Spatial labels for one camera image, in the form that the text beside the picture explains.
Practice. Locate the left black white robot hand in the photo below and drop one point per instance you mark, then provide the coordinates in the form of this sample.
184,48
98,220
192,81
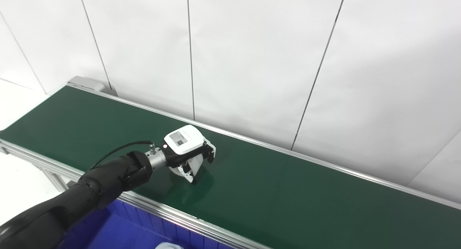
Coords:
183,141

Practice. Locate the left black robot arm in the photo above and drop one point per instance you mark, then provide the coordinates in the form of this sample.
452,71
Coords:
90,187

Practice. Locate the green conveyor belt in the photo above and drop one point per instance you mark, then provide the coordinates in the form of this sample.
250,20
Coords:
288,191
162,208

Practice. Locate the blue plastic bin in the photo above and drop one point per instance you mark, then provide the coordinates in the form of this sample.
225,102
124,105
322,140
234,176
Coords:
119,231

